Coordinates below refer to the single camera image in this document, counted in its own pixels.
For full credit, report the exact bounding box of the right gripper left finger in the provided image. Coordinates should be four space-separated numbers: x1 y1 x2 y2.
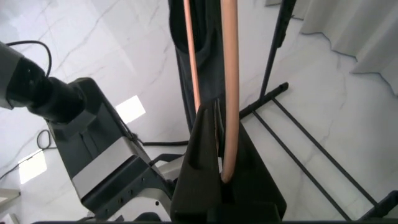
170 98 224 222

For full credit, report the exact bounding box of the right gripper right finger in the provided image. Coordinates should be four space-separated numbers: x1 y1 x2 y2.
216 99 288 222

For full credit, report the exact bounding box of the pink clothes hanger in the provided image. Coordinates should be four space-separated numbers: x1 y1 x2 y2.
182 0 241 184

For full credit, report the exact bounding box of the dark teal garment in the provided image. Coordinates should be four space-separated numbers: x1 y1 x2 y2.
167 0 241 135

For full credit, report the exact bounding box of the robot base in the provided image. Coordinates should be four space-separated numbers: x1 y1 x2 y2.
46 77 191 222

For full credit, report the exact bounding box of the black clothes rack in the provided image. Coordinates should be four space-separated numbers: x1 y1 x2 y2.
238 0 398 222

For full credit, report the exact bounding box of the white curtain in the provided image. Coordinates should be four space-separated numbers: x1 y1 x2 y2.
264 0 398 96

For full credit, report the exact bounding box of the black cable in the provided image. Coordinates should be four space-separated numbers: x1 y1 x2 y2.
6 40 53 78
0 128 58 181

